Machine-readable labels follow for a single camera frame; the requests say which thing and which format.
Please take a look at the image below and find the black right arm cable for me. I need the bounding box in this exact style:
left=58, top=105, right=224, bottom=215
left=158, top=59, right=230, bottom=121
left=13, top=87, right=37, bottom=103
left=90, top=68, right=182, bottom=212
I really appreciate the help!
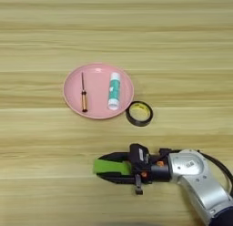
left=157, top=148, right=233, bottom=197

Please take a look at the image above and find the white green glue stick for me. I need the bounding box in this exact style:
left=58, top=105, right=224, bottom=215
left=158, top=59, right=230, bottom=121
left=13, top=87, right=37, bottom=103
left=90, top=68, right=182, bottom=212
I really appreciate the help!
left=107, top=72, right=122, bottom=111

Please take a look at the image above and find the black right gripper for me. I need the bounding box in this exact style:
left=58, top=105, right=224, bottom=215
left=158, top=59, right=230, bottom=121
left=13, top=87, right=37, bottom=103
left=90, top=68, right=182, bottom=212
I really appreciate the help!
left=96, top=147, right=173, bottom=197

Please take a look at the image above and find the small orange-handled screwdriver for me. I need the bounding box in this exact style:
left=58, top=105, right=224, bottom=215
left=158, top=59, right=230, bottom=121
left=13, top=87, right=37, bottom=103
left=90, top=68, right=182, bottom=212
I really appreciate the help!
left=80, top=71, right=89, bottom=113

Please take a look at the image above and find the pink round plate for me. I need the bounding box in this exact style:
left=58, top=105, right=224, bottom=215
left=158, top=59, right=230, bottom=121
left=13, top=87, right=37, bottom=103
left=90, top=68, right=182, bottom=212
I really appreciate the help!
left=62, top=63, right=135, bottom=120

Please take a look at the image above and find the black tape roll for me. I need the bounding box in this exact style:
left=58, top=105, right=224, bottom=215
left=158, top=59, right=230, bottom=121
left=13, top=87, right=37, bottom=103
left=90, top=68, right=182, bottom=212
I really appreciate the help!
left=125, top=100, right=154, bottom=128

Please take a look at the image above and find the black box white label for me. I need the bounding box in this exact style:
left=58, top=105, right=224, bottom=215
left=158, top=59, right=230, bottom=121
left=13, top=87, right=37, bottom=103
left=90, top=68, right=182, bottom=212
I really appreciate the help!
left=128, top=142, right=151, bottom=173

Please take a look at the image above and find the green rectangular block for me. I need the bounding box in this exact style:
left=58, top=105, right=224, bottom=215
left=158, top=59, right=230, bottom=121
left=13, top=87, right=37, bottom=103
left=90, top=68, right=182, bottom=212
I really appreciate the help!
left=93, top=158, right=133, bottom=177

